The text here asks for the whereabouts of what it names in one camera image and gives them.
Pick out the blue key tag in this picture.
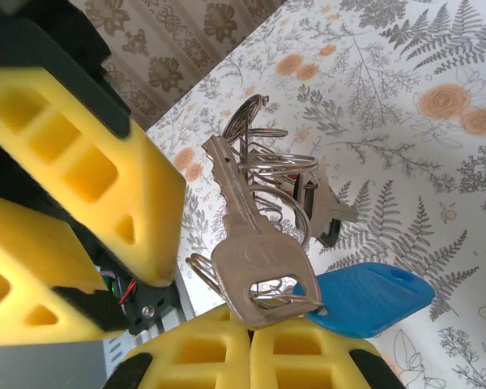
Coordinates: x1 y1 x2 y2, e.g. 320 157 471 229
292 262 437 340

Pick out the grey metal sheet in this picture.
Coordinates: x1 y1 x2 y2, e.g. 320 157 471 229
0 339 110 389

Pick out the large silver key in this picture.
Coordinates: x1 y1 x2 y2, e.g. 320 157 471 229
201 135 323 330

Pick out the steel keyring chain bunch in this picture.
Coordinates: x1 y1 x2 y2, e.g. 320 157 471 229
185 93 322 303

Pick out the thin red wire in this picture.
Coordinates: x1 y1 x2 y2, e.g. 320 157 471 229
118 277 139 306

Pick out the grey slotted cable duct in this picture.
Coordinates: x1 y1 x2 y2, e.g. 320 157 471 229
103 335 137 380

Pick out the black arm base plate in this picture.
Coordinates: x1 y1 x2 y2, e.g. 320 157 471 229
121 279 180 337

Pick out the floral patterned table cover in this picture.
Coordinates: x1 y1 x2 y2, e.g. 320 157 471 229
145 0 486 389

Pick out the small steel split ring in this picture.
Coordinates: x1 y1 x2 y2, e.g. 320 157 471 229
249 279 329 316

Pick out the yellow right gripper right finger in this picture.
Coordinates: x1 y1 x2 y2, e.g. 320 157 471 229
249 318 407 389

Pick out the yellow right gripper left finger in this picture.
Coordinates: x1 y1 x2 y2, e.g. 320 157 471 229
104 304 253 389

